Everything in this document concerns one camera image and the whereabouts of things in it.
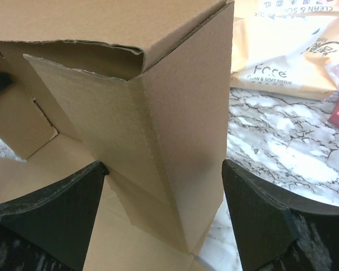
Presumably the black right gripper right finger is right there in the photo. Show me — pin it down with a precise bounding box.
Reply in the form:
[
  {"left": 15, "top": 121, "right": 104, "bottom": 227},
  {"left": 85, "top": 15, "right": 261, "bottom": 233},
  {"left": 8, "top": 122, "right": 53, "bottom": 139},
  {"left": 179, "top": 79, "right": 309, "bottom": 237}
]
[{"left": 221, "top": 160, "right": 339, "bottom": 270}]

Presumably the beige tissue pack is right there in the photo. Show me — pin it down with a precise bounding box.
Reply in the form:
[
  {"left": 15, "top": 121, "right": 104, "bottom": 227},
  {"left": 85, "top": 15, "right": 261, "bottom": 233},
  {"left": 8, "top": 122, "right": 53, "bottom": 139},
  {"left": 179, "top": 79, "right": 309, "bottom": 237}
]
[{"left": 231, "top": 0, "right": 339, "bottom": 100}]

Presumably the brown cardboard box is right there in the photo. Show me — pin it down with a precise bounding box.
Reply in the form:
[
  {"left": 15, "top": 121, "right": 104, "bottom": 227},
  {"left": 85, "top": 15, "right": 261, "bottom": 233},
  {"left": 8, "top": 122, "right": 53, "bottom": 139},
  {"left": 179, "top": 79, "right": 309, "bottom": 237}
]
[{"left": 0, "top": 1, "right": 234, "bottom": 270}]

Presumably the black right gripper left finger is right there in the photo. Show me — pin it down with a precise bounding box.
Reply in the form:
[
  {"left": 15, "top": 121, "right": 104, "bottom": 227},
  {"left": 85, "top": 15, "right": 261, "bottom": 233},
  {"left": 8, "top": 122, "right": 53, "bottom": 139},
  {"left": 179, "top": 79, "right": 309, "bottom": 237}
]
[{"left": 0, "top": 161, "right": 109, "bottom": 270}]

